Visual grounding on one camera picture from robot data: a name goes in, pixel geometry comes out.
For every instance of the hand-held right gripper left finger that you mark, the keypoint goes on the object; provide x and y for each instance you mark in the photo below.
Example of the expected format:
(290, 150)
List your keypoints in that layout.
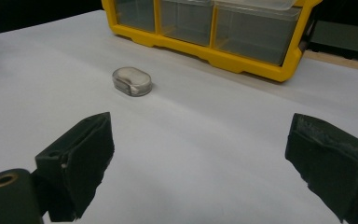
(80, 161)

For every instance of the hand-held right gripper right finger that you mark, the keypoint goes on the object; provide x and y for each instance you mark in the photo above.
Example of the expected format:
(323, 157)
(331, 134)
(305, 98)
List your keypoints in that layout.
(335, 161)

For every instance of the small clear oval case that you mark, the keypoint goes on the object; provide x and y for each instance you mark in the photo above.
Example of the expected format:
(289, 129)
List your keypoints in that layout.
(132, 81)

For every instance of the clear plastic drawer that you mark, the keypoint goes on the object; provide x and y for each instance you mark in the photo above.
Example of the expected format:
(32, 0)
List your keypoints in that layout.
(186, 20)
(254, 34)
(135, 14)

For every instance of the yellow drawer organizer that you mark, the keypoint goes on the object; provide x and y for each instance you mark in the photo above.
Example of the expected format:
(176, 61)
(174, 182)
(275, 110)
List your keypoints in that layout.
(223, 59)

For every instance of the dark green box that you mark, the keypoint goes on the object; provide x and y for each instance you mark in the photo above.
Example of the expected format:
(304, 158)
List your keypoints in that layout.
(343, 37)

